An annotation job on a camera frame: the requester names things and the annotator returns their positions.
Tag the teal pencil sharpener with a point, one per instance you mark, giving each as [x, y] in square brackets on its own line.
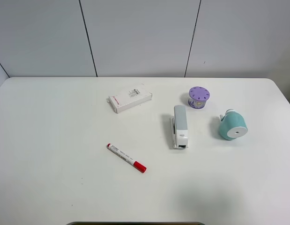
[232, 125]

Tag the white grey stapler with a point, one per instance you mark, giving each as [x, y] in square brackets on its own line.
[179, 127]

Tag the white cardboard box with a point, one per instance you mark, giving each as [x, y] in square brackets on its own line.
[129, 98]

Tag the red white marker pen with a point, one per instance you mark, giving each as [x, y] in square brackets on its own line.
[126, 158]

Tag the purple round container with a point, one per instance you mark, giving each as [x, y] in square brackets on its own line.
[198, 96]

